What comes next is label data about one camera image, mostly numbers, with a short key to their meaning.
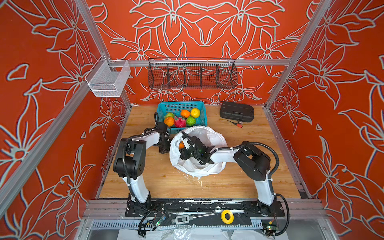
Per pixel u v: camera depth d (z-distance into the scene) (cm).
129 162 49
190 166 81
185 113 108
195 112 107
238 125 107
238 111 110
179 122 99
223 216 70
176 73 100
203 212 73
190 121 103
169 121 100
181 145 88
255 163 51
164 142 81
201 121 107
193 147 71
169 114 106
